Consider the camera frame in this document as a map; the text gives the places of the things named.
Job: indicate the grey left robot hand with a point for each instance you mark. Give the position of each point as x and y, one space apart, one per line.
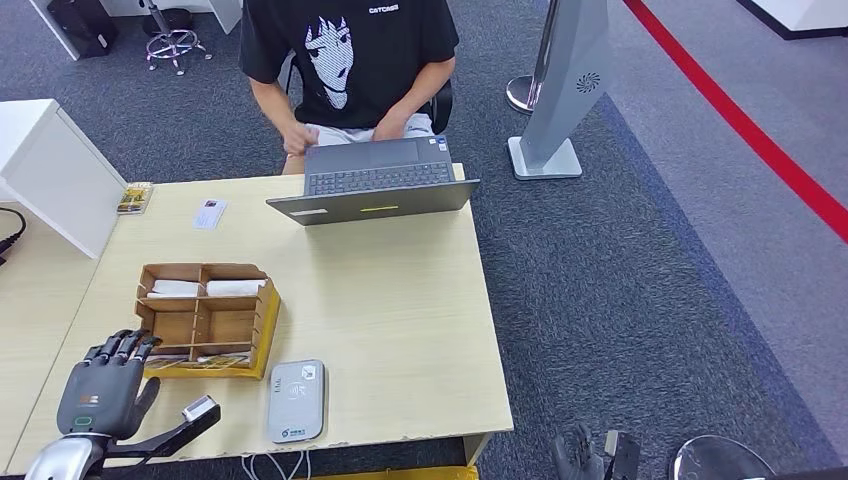
99 397

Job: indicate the person's left hand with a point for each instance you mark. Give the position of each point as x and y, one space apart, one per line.
391 129

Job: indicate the person's right hand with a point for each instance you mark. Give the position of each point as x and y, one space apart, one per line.
301 139

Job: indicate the white ID card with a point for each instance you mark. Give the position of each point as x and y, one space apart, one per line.
210 214

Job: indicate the person's left forearm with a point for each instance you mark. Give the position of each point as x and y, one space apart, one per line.
427 86

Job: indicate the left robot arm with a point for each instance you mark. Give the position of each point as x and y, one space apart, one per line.
63 460

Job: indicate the person's right forearm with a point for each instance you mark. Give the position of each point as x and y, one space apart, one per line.
275 106

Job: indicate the person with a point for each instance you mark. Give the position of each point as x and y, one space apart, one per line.
358 79

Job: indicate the white card stack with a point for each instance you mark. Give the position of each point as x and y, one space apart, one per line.
173 289
235 287

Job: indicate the wooden card organiser box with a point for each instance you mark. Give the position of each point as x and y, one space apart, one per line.
212 328

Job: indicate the grey card reader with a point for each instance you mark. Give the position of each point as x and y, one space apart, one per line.
296 401

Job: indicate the dark grey laptop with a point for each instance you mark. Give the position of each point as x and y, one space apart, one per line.
378 172

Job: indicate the pale side desk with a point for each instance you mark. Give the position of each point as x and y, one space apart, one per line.
33 318

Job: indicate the chrome stanchion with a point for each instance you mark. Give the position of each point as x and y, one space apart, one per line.
520 93

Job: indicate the white background desk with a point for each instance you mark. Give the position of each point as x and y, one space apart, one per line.
225 16

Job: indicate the grey floor-standing kiosk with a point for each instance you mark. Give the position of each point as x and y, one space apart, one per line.
563 79

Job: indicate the chrome stool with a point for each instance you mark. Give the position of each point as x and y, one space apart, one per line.
159 20

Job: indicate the light wooden desk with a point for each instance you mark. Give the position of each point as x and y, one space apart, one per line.
397 318

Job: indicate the white cabinet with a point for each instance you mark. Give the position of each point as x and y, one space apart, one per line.
60 179

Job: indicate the black bag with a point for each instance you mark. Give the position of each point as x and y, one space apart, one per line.
83 23

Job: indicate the orange floor tape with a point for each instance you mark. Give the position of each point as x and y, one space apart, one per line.
397 474

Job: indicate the red floor tape line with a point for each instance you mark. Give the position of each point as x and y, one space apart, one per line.
729 108

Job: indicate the white furniture with dark base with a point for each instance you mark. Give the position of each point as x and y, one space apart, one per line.
808 13

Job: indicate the round chrome dome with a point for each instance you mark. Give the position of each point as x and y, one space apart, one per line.
719 460

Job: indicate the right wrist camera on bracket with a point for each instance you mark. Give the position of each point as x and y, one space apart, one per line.
623 457

